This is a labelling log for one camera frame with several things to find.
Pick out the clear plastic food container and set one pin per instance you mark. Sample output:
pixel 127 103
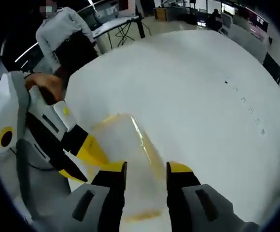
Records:
pixel 120 140

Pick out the white partition desk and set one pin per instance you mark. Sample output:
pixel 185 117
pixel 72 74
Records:
pixel 246 36

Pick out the person's left hand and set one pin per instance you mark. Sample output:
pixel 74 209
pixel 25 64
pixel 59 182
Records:
pixel 46 81

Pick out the brown cabinet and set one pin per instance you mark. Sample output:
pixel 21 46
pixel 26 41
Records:
pixel 160 13

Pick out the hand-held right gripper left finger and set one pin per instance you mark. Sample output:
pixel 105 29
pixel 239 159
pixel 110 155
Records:
pixel 106 193

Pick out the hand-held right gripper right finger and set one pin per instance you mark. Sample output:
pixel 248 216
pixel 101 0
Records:
pixel 188 193

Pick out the purple screen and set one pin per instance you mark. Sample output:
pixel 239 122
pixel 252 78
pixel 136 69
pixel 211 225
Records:
pixel 259 20

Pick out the white light strip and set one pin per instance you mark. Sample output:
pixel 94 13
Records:
pixel 26 52

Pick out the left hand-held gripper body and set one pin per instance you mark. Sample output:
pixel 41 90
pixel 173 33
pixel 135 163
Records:
pixel 2 106

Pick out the person's grey sweater torso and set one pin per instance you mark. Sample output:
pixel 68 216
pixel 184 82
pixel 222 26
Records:
pixel 67 21

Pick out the dark cloth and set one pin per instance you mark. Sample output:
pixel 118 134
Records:
pixel 77 53

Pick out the white desk with black legs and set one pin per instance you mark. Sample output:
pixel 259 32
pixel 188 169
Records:
pixel 113 24

